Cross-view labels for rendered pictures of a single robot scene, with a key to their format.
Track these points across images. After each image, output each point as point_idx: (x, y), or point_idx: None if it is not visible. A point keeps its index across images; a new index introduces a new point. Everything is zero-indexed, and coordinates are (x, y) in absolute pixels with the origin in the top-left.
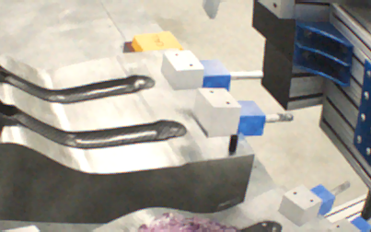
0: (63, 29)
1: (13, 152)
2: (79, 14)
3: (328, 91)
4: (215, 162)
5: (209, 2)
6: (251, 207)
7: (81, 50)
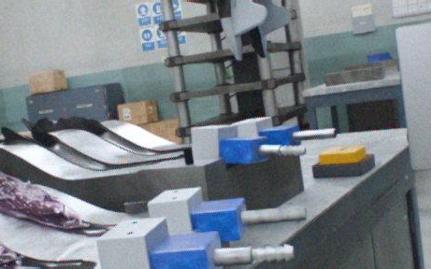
0: (311, 157)
1: None
2: None
3: None
4: (165, 172)
5: (226, 36)
6: None
7: (301, 166)
